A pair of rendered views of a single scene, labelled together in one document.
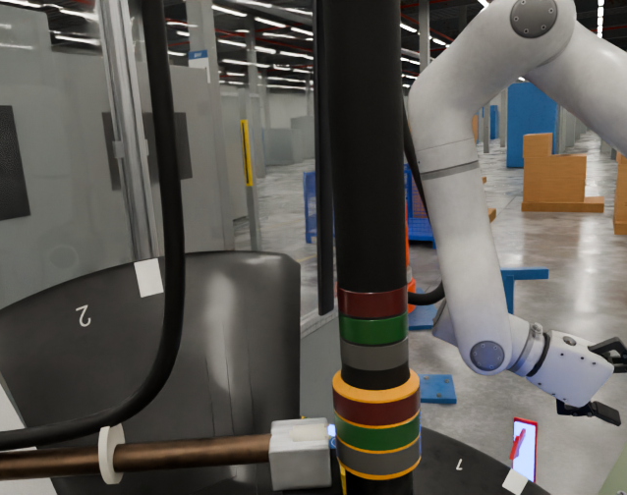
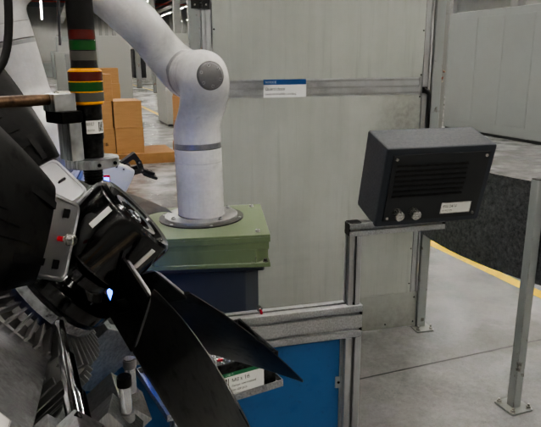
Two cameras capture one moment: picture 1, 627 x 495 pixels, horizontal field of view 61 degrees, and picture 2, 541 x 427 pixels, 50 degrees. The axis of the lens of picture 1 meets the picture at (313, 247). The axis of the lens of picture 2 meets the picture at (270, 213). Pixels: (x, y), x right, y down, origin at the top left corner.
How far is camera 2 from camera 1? 0.61 m
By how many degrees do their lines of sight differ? 47
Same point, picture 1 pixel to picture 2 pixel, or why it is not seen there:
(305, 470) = (67, 102)
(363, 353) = (85, 53)
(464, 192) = (30, 58)
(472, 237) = (39, 89)
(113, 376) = not seen: outside the picture
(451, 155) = (18, 30)
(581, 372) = (117, 176)
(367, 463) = (90, 97)
